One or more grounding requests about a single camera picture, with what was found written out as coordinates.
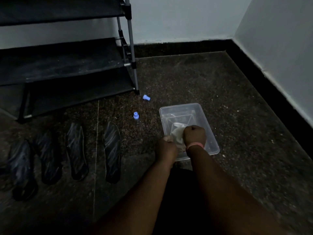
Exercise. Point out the clear bottle with blue cap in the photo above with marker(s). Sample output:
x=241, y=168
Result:
x=136, y=116

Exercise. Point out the person's left fingers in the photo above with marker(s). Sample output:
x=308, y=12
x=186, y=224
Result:
x=168, y=138

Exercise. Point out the clear plastic container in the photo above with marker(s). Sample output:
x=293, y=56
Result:
x=187, y=129

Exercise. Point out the white cloth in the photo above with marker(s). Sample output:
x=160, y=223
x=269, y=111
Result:
x=178, y=134

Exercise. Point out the person's left hand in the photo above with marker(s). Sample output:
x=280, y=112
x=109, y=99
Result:
x=166, y=150

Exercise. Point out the blue bottle cap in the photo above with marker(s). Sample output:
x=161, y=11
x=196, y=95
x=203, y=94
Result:
x=146, y=97

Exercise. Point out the black shoe rack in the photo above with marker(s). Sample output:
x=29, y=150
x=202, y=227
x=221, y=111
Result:
x=66, y=53

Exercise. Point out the black shoe insole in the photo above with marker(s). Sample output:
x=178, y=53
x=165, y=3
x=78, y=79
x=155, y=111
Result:
x=112, y=151
x=22, y=170
x=47, y=156
x=76, y=150

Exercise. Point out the person's left forearm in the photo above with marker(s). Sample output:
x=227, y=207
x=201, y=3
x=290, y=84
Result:
x=137, y=200

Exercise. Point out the person's right fingers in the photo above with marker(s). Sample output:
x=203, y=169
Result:
x=194, y=128

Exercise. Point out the pink wristband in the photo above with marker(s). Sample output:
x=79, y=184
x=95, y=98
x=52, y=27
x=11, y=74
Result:
x=195, y=145

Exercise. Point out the person's right forearm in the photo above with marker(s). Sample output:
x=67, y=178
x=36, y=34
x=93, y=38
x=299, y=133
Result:
x=225, y=198

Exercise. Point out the person's right hand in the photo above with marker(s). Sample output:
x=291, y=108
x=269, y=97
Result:
x=194, y=135

